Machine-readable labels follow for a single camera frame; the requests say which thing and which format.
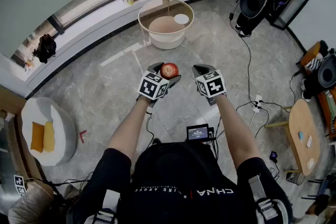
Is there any black floor cable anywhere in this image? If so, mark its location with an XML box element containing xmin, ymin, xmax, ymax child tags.
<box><xmin>229</xmin><ymin>2</ymin><xmax>253</xmax><ymax>103</ymax></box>

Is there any orange sofa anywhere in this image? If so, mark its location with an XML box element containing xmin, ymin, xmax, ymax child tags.
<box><xmin>299</xmin><ymin>41</ymin><xmax>336</xmax><ymax>140</ymax></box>

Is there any white plate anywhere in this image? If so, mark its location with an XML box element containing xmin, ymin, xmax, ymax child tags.
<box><xmin>174</xmin><ymin>14</ymin><xmax>190</xmax><ymax>25</ymax></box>

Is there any person's black shirt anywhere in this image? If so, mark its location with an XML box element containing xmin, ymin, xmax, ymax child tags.
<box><xmin>67</xmin><ymin>141</ymin><xmax>293</xmax><ymax>224</ymax></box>

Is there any wooden side table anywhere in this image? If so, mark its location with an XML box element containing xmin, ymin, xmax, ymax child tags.
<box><xmin>264</xmin><ymin>99</ymin><xmax>321</xmax><ymax>177</ymax></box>

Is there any person's left forearm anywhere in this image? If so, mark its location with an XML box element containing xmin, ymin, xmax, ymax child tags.
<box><xmin>107</xmin><ymin>96</ymin><xmax>156</xmax><ymax>161</ymax></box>

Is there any person's right forearm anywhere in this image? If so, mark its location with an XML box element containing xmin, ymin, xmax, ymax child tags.
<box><xmin>214</xmin><ymin>93</ymin><xmax>261</xmax><ymax>169</ymax></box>

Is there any white armchair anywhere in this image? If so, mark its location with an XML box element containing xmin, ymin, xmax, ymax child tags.
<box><xmin>20</xmin><ymin>97</ymin><xmax>78</xmax><ymax>167</ymax></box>

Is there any wooden cabinet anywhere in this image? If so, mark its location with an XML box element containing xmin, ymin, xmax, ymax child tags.
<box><xmin>0</xmin><ymin>86</ymin><xmax>47</xmax><ymax>185</ymax></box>

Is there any round wooden basket table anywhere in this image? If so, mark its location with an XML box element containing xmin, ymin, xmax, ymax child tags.
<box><xmin>138</xmin><ymin>0</ymin><xmax>195</xmax><ymax>50</ymax></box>

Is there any white power strip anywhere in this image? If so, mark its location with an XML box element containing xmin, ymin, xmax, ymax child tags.
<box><xmin>252</xmin><ymin>94</ymin><xmax>263</xmax><ymax>114</ymax></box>

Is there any black metal frame box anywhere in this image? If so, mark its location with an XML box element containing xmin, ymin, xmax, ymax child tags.
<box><xmin>269</xmin><ymin>0</ymin><xmax>311</xmax><ymax>31</ymax></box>

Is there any black-and-white patterned tag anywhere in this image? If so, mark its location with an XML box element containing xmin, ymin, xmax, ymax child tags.
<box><xmin>13</xmin><ymin>175</ymin><xmax>27</xmax><ymax>196</ymax></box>

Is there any black bag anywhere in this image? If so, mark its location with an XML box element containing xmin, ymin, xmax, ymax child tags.
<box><xmin>32</xmin><ymin>34</ymin><xmax>57</xmax><ymax>65</ymax></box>

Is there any red apple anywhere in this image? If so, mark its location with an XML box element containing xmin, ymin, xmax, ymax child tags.
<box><xmin>160</xmin><ymin>62</ymin><xmax>180</xmax><ymax>80</ymax></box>

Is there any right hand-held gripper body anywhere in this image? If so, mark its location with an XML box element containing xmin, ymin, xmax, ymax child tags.
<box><xmin>195</xmin><ymin>68</ymin><xmax>227</xmax><ymax>106</ymax></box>

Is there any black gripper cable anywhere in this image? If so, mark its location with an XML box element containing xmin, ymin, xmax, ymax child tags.
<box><xmin>145</xmin><ymin>111</ymin><xmax>156</xmax><ymax>145</ymax></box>
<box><xmin>214</xmin><ymin>117</ymin><xmax>222</xmax><ymax>140</ymax></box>

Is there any small black chest monitor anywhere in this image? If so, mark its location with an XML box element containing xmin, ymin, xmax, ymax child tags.
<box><xmin>186</xmin><ymin>124</ymin><xmax>210</xmax><ymax>141</ymax></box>

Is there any grey backpack strap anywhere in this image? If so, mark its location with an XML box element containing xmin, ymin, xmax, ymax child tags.
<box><xmin>86</xmin><ymin>188</ymin><xmax>119</xmax><ymax>224</ymax></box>
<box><xmin>247</xmin><ymin>174</ymin><xmax>285</xmax><ymax>224</ymax></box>

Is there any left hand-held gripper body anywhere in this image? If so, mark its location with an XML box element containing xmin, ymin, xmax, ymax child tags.
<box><xmin>136</xmin><ymin>71</ymin><xmax>174</xmax><ymax>109</ymax></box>

